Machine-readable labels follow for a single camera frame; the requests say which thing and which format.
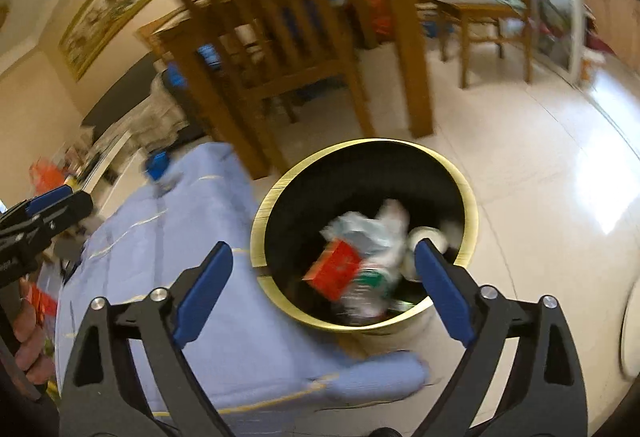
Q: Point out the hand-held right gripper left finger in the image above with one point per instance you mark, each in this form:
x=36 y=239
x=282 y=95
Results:
x=205 y=297

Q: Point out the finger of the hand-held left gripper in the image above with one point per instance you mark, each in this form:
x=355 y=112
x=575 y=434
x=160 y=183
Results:
x=50 y=202

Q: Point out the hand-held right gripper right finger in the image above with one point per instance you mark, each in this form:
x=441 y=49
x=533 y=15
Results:
x=445 y=297

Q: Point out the red cardboard box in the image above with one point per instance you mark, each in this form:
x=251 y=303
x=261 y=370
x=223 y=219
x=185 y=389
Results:
x=332 y=269

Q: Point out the black gold-rimmed trash bin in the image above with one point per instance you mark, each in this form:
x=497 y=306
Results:
x=340 y=177

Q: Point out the person's left hand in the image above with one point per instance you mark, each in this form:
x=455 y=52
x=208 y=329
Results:
x=32 y=337

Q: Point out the orange packet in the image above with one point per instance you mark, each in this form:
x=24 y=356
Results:
x=46 y=173

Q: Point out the white paper cup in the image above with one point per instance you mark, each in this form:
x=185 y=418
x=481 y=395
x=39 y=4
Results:
x=435 y=234

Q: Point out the green and white packet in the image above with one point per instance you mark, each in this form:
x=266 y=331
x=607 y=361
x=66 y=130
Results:
x=370 y=289

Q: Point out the light blue blanket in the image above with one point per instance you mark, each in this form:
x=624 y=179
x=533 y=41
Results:
x=200 y=207

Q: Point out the crumpled white plastic bag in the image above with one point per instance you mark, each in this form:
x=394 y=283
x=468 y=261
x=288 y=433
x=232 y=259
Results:
x=372 y=232

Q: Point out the dark flat screen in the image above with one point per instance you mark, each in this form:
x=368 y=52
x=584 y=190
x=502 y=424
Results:
x=120 y=92

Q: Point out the white round fan base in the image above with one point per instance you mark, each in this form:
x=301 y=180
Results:
x=631 y=332

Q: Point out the gold framed painting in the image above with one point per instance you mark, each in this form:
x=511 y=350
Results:
x=105 y=12

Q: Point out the wooden dining table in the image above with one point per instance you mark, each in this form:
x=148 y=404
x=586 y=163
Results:
x=410 y=67

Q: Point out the wooden slat-back chair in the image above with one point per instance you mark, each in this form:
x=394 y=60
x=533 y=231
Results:
x=300 y=84

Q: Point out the wooden cabinet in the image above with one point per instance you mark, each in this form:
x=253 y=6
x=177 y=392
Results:
x=612 y=17

